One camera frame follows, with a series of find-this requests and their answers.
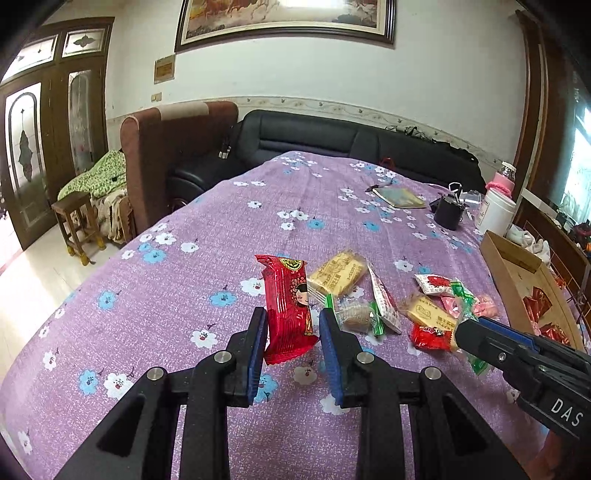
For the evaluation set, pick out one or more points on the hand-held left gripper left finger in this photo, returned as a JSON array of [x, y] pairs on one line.
[[256, 350]]

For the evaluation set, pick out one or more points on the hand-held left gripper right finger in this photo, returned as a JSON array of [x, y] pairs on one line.
[[330, 355]]

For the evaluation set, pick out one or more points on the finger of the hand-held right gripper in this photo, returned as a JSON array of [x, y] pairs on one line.
[[489, 346], [512, 331]]

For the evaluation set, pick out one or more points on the dark red foil packet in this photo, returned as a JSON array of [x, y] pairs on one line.
[[554, 333], [538, 304]]

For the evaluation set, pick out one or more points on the clear green-edged cake packet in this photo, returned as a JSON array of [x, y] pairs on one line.
[[354, 314]]

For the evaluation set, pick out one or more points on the red cartoon-face snack packet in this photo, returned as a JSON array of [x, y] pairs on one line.
[[288, 314]]

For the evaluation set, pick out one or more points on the shallow cardboard box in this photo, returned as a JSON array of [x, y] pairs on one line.
[[512, 277]]

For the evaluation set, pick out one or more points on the long white red-print packet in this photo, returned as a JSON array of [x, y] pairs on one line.
[[385, 302]]

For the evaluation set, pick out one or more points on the thick yellow cracker packet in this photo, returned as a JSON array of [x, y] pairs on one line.
[[337, 272]]

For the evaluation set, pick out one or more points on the pink cartoon snack packet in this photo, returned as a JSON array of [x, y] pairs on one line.
[[485, 307]]

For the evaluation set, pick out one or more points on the pale green white packet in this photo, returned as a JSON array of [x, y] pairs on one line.
[[464, 302]]

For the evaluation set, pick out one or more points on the slim yellow cracker packet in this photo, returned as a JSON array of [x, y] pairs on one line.
[[427, 314]]

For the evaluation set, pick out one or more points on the small white red-label packet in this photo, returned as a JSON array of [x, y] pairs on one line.
[[434, 284]]

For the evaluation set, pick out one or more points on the white crumpled cloth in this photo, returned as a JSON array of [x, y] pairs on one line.
[[531, 242]]

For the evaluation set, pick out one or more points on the purple floral tablecloth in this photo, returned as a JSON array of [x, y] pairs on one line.
[[184, 277]]

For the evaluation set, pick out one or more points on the white plastic jar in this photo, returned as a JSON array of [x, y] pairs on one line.
[[496, 214]]

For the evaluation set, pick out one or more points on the pile of dark gadgets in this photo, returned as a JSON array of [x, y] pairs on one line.
[[577, 230]]

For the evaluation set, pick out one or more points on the black cylindrical container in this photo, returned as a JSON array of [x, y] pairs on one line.
[[448, 214]]

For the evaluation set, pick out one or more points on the black binder clip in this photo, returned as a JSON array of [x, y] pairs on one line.
[[457, 196]]

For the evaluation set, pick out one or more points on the bottle in pink sleeve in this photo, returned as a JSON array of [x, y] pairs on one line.
[[501, 184]]

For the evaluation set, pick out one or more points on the green notebook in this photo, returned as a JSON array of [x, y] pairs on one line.
[[401, 197]]

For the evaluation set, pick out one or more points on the black clothing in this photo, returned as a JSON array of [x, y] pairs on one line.
[[443, 145]]

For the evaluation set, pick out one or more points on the beige blanket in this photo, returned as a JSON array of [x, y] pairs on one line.
[[113, 212]]

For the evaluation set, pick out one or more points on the red fabric item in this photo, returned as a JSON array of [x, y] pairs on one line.
[[387, 161]]

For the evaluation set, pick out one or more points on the brown armchair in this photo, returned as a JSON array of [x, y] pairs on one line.
[[161, 152]]

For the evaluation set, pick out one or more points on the black leather sofa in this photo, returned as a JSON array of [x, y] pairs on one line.
[[300, 134]]

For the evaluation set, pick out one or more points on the green patterned cloth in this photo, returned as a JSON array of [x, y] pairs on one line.
[[99, 175]]

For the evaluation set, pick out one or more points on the wooden stool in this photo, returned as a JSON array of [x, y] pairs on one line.
[[69, 203]]

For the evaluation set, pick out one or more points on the wooden door with glass panels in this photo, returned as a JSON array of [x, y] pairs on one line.
[[57, 115]]

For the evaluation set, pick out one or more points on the wood framed wall mirror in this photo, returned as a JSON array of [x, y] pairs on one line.
[[577, 184]]

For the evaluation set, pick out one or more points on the golden wall plaque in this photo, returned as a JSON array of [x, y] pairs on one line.
[[165, 69]]

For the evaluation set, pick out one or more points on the framed wall picture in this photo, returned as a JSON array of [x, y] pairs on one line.
[[277, 14]]

